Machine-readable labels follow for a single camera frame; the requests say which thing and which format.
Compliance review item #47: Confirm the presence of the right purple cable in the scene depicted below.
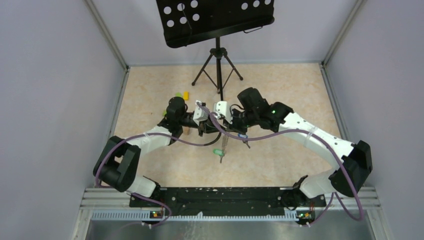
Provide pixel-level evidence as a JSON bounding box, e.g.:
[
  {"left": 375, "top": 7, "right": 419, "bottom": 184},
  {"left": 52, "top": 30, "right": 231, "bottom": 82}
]
[{"left": 208, "top": 112, "right": 365, "bottom": 228}]

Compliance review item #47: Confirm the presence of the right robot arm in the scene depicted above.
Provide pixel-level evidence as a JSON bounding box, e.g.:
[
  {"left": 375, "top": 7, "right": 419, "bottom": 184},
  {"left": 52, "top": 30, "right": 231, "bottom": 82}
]
[{"left": 231, "top": 87, "right": 373, "bottom": 206}]

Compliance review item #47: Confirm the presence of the blue key tag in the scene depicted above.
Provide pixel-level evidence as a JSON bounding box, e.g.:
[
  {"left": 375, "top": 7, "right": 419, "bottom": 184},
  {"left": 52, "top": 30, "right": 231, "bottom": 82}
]
[{"left": 237, "top": 133, "right": 248, "bottom": 139}]

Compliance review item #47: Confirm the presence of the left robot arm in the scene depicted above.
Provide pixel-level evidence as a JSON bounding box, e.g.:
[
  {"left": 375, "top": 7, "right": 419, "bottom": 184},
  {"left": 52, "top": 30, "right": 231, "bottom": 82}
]
[{"left": 93, "top": 96, "right": 210, "bottom": 207}]

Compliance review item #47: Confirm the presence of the black music stand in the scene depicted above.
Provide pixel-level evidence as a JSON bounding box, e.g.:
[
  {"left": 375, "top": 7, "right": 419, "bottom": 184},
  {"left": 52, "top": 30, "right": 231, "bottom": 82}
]
[{"left": 156, "top": 0, "right": 275, "bottom": 99}]

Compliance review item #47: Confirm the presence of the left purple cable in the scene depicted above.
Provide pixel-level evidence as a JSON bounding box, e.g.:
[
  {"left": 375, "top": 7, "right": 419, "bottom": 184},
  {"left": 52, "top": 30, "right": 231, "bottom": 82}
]
[{"left": 94, "top": 102, "right": 226, "bottom": 228}]

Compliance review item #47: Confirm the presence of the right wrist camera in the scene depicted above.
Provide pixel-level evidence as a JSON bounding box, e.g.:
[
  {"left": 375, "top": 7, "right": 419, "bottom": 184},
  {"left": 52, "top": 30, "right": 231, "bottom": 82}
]
[{"left": 213, "top": 101, "right": 233, "bottom": 124}]

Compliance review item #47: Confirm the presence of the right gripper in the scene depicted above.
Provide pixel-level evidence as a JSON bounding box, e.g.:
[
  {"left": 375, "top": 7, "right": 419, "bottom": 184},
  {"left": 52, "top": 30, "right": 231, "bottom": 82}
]
[{"left": 223, "top": 108, "right": 258, "bottom": 136}]

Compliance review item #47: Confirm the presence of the purple cable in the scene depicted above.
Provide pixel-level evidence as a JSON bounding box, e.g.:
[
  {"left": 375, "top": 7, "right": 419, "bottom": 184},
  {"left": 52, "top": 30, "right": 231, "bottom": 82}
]
[
  {"left": 208, "top": 112, "right": 365, "bottom": 228},
  {"left": 94, "top": 102, "right": 226, "bottom": 228}
]

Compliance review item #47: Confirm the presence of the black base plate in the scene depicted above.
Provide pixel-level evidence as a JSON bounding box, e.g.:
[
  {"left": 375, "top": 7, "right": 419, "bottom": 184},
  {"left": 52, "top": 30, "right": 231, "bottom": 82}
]
[{"left": 129, "top": 187, "right": 327, "bottom": 217}]

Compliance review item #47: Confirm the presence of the green key tag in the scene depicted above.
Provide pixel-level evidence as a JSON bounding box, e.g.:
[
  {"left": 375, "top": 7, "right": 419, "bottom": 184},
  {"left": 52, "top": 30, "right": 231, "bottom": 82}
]
[{"left": 213, "top": 148, "right": 225, "bottom": 156}]

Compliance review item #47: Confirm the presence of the yellow block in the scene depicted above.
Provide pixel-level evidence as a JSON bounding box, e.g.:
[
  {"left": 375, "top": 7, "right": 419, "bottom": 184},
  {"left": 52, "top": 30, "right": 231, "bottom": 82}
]
[{"left": 182, "top": 91, "right": 189, "bottom": 101}]

